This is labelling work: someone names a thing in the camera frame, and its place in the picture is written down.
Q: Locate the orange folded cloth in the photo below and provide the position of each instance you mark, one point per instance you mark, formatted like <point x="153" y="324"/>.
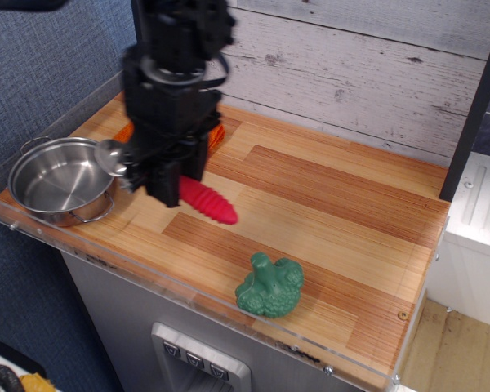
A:
<point x="215" y="136"/>

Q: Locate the white side counter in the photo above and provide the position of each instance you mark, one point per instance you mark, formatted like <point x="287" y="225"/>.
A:
<point x="459" y="277"/>

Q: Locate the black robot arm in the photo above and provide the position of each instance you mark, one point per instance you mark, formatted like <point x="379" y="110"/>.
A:
<point x="181" y="34"/>

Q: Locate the silver button panel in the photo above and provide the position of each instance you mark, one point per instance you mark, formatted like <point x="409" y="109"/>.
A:
<point x="188" y="364"/>

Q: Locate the right dark upright post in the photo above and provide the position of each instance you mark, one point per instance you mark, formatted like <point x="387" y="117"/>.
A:
<point x="468" y="135"/>

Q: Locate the stainless steel pot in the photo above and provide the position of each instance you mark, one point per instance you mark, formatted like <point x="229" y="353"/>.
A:
<point x="60" y="182"/>

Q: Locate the black object bottom left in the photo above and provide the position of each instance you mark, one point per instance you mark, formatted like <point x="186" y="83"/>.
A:
<point x="14" y="365"/>

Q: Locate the clear acrylic edge guard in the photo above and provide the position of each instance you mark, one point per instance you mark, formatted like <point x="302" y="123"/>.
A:
<point x="362" y="222"/>

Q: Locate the green toy broccoli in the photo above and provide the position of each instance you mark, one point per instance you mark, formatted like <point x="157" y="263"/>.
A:
<point x="272" y="289"/>

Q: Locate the grey toy kitchen cabinet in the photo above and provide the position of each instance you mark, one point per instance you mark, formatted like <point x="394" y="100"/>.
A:
<point x="124" y="310"/>

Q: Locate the red handled metal spoon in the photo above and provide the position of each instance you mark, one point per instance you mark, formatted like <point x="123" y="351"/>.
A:
<point x="114" y="159"/>

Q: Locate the yellow object bottom left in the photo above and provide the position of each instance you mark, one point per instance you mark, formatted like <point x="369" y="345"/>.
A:
<point x="36" y="383"/>

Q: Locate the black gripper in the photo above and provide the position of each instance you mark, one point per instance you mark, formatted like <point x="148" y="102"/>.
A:
<point x="172" y="113"/>

